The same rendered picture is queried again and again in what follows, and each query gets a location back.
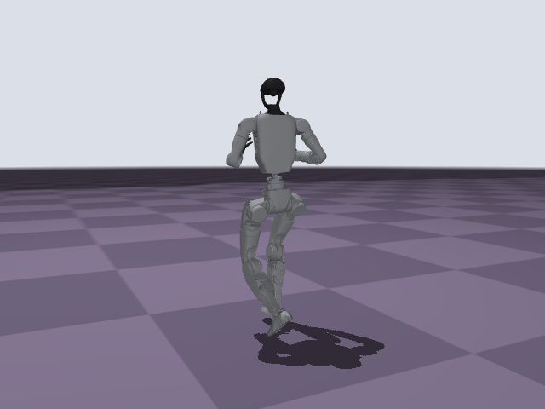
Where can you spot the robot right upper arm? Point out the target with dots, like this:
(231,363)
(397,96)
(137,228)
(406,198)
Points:
(304,130)

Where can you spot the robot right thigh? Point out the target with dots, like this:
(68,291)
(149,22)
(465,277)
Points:
(281,225)

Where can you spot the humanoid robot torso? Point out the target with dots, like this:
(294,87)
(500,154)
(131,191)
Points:
(274,142)

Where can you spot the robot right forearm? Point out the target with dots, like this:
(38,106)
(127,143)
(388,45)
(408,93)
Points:
(303,156)

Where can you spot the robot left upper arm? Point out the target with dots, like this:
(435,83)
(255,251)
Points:
(246,126)

